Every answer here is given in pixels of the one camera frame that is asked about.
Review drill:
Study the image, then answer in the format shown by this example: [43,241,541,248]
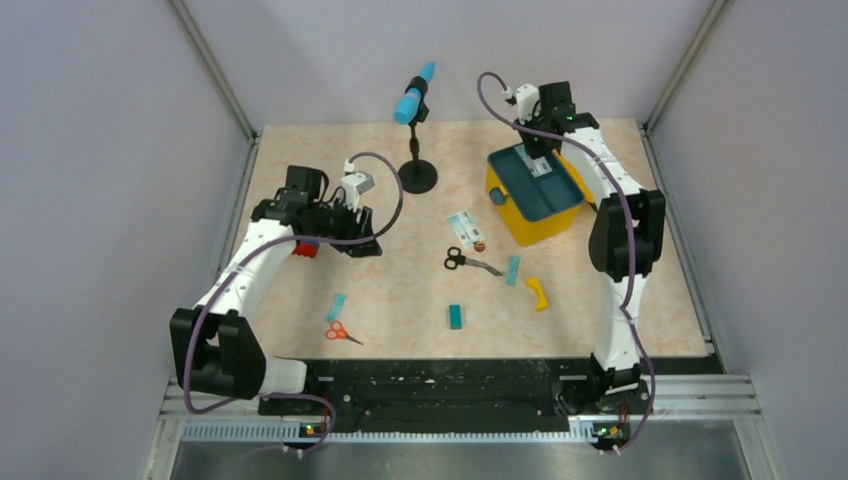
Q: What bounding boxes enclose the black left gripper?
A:
[305,194,382,257]

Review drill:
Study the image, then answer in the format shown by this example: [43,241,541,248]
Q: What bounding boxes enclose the white teal label packet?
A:
[523,156,552,178]

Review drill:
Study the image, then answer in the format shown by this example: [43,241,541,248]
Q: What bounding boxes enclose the teal divided tray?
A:
[487,144,584,222]

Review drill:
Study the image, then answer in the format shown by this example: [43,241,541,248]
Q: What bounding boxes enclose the teal sachet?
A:
[326,293,347,323]
[505,256,521,286]

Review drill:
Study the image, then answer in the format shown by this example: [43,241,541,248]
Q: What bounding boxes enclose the white printed packet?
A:
[447,210,485,249]

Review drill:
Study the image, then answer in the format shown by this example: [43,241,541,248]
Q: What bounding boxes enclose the black handled bandage shears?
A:
[443,246,504,277]

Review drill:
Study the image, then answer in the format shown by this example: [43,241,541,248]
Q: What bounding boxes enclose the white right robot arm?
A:
[504,81,666,412]

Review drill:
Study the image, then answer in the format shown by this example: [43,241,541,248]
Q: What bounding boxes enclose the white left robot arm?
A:
[169,164,382,414]

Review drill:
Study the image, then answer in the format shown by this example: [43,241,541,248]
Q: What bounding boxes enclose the yellow medicine kit box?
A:
[485,145,593,246]

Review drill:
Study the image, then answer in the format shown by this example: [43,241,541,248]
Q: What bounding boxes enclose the colourful toy brick block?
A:
[292,241,320,258]

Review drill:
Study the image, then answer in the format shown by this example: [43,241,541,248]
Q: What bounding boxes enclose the blue microphone on stand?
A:
[393,61,438,194]

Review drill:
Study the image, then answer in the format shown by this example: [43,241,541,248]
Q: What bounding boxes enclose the small orange scissors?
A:
[324,320,363,346]

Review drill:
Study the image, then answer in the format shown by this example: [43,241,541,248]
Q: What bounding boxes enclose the teal rectangular block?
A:
[448,304,463,330]

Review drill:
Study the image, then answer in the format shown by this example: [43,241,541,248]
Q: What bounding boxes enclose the yellow curved plastic piece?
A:
[525,277,549,312]

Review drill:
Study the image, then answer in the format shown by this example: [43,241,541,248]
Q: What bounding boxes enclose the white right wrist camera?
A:
[503,83,541,125]

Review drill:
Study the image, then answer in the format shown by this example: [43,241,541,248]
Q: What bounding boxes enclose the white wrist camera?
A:
[340,159,375,212]
[503,83,541,125]

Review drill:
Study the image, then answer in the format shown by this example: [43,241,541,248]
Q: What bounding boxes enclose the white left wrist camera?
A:
[340,159,375,212]

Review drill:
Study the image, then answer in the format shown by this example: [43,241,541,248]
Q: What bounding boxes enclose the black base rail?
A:
[256,357,723,439]

